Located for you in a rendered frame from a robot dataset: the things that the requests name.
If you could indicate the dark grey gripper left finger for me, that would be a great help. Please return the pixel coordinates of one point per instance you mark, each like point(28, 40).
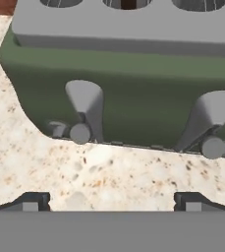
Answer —
point(35, 199)

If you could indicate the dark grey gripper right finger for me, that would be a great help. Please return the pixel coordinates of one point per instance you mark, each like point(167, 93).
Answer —
point(189, 199)

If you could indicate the grey round toaster knob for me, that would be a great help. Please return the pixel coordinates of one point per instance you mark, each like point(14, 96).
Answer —
point(213, 147)
point(80, 133)

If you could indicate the grey toaster lever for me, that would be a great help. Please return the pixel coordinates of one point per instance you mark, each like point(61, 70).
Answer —
point(86, 98)
point(209, 111)

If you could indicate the green toaster with grey top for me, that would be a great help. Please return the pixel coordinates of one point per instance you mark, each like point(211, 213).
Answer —
point(143, 98)

